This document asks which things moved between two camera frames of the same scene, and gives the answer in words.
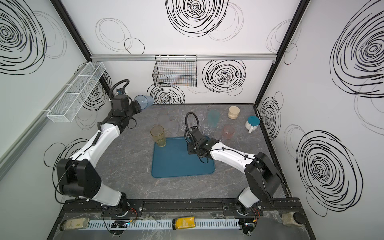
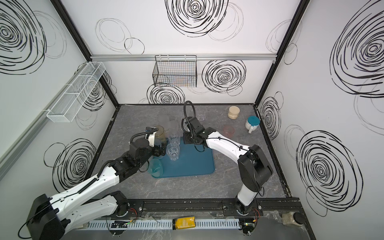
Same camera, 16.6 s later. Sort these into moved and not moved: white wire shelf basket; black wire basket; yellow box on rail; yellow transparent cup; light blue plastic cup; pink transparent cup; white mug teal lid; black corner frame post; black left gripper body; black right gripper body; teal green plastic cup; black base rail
Moved: black left gripper body; light blue plastic cup; black right gripper body; teal green plastic cup
Not moved: yellow box on rail; white wire shelf basket; black wire basket; white mug teal lid; black base rail; yellow transparent cup; pink transparent cup; black corner frame post
